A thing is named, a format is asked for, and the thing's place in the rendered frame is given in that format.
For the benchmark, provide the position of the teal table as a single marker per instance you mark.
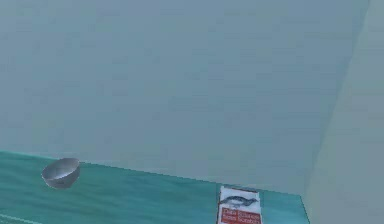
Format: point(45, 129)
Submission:
point(133, 196)

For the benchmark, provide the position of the grey metal bowl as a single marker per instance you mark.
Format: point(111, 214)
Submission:
point(61, 173)

